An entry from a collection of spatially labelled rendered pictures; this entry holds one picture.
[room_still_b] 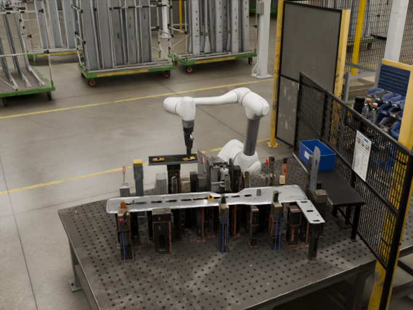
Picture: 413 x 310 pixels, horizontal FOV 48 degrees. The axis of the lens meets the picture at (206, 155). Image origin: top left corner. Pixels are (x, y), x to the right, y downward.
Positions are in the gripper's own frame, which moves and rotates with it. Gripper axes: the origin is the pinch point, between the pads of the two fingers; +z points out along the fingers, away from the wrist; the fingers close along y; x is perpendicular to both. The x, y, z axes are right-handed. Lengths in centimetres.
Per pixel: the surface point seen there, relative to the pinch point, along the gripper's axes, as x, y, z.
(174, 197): -21.4, 21.9, 21.3
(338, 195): 78, 75, 18
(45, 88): -27, -573, 95
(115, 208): -62, 18, 21
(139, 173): -35.3, -9.2, 13.3
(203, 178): 2.8, 18.2, 13.6
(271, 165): 50, 34, 6
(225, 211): 0, 57, 20
